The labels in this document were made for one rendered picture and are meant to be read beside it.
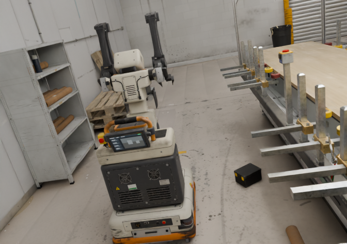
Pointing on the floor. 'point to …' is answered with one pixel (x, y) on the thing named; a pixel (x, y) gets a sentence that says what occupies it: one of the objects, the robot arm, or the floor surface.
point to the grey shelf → (44, 112)
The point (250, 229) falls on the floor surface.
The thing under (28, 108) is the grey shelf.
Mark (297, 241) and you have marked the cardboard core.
